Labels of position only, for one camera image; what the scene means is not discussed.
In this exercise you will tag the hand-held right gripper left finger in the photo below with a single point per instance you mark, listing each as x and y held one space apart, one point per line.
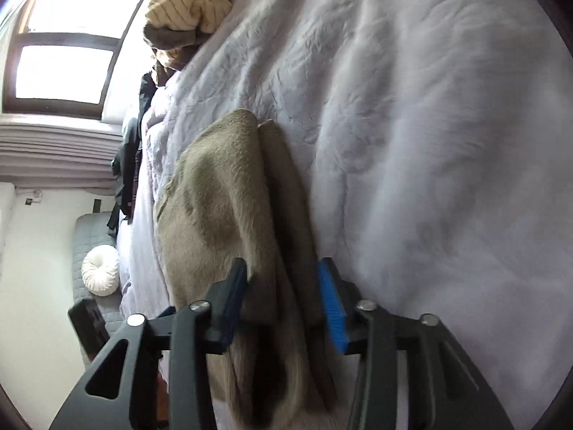
235 304

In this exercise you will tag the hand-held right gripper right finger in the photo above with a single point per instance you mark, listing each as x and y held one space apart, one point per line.
333 313

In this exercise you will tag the beige fuzzy sweater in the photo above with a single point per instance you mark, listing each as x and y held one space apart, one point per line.
215 197

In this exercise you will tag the dark hanging clothes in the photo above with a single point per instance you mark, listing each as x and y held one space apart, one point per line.
127 174

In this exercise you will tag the white round cushion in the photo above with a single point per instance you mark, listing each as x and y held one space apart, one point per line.
100 271

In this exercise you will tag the grey quilted mat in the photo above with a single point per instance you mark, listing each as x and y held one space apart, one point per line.
89 237

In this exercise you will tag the grey striped curtain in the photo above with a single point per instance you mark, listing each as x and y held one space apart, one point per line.
53 156

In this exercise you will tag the white textured bedspread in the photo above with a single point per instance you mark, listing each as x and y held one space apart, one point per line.
425 143

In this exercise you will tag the brown cloth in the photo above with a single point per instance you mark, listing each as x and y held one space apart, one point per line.
168 62

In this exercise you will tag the dark framed window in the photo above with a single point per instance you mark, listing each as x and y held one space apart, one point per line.
62 71

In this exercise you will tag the grey cloth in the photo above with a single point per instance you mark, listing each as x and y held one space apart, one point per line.
170 36

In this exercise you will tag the dark wall fitting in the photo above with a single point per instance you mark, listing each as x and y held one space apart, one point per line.
96 205

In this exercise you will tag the small wall socket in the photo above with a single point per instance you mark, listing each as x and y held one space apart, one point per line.
30 200

